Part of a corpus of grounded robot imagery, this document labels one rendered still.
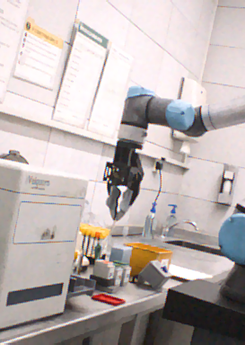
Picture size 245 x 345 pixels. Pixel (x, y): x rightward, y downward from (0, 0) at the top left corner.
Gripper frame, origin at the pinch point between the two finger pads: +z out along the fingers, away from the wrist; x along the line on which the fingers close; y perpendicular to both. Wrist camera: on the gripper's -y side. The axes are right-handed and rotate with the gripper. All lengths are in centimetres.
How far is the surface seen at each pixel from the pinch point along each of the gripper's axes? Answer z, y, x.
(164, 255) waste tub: 11.8, -36.9, 5.5
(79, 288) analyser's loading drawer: 16.0, 29.3, 5.2
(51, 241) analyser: 4, 51, 6
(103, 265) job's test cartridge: 13.7, 2.3, -0.1
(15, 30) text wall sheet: -51, -15, -54
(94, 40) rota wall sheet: -63, -71, -51
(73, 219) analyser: -0.5, 43.1, 6.4
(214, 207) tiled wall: -2, -241, -23
